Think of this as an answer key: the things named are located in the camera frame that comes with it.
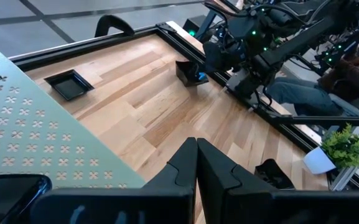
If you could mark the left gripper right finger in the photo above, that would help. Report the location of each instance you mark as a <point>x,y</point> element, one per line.
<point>260,208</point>

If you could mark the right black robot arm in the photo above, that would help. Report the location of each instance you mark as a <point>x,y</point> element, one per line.
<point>303,40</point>

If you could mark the black wavy square plate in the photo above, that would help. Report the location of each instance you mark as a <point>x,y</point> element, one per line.
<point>272,175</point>
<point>187,74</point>

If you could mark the grey office chair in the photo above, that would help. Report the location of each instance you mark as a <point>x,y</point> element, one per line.
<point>347,105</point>

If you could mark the pale green perforated shelf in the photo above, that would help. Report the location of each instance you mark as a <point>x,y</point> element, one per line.
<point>26,124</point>

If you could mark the green plant white pot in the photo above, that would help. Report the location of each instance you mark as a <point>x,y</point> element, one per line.
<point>347,149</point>

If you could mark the silver aluminium bracket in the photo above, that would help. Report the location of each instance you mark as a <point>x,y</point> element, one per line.
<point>342,179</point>

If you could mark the black aluminium table frame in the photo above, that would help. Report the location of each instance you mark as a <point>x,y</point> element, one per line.
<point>89,47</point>

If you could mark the person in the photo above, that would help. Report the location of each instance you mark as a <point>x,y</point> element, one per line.
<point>303,93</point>

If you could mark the black arched bracket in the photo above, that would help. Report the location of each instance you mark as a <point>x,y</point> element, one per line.
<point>110,18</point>

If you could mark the small black square plate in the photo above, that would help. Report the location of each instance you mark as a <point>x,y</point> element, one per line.
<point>69,85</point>

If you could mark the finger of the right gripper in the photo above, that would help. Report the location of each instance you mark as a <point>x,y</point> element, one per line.
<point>213,56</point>
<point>235,60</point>

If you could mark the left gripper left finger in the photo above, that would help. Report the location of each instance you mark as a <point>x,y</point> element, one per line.
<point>154,207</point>

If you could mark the black box green light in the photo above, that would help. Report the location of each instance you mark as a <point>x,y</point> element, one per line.
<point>194,25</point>

